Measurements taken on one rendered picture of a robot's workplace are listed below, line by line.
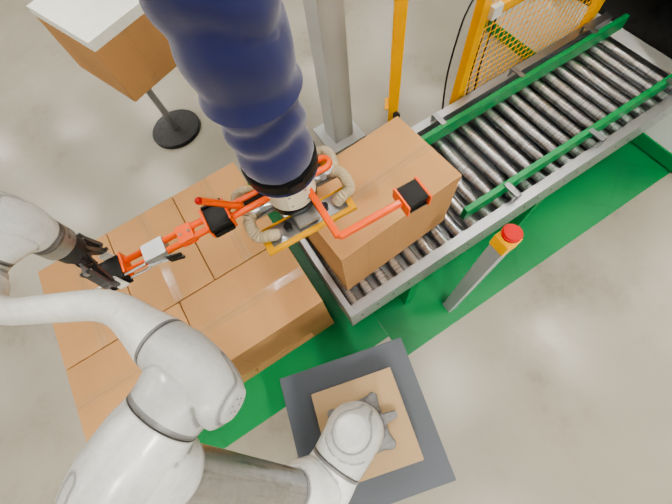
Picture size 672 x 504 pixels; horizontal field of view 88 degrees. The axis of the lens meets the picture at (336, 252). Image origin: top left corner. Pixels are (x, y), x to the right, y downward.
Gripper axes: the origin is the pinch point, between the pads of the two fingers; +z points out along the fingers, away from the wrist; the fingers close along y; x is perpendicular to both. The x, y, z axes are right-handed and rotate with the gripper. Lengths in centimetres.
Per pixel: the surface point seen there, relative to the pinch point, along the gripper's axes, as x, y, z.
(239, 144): -51, -5, -30
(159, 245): -15.0, 0.5, -1.1
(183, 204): -8, 68, 68
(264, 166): -54, -7, -21
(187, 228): -24.6, 1.6, -1.0
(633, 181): -271, -36, 123
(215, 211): -34.6, 2.3, -1.2
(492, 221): -141, -28, 63
